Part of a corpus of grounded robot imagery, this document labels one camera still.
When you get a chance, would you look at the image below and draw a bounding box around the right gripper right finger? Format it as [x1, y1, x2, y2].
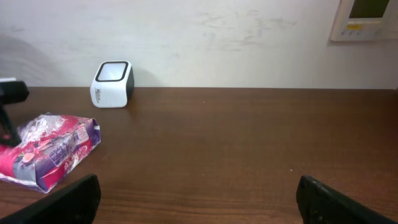
[296, 175, 397, 224]

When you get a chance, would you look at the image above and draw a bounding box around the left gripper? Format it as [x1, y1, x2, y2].
[0, 78, 29, 147]

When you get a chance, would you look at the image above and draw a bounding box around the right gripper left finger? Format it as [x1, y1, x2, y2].
[1, 174, 101, 224]

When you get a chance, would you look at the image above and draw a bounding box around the purple pink tissue pack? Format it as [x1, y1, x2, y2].
[1, 113, 101, 194]

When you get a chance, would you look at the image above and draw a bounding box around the white barcode scanner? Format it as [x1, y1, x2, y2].
[90, 60, 134, 108]

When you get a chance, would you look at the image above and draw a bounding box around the white wall control panel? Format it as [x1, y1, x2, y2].
[330, 0, 397, 42]

